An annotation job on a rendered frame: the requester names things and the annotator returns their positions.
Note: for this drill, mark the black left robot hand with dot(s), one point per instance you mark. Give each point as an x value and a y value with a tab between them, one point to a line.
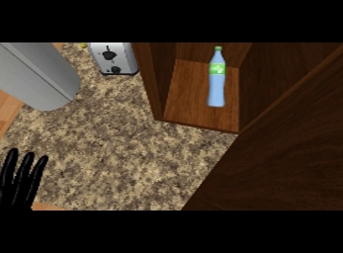
11	184

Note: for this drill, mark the small yellow-green object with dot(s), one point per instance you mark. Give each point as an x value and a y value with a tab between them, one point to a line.
83	45

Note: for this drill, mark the brown wooden cabinet door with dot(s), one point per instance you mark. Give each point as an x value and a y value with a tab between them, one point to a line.
295	148

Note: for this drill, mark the silver toaster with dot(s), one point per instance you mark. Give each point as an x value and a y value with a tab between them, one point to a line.
113	58

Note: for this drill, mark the brown wooden cabinet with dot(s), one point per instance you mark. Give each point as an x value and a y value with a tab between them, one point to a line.
198	92

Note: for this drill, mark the blue water bottle green cap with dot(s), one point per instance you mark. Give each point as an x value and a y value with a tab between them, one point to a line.
216	82

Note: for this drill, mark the grey rounded appliance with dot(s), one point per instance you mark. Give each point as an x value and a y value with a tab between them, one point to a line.
27	74

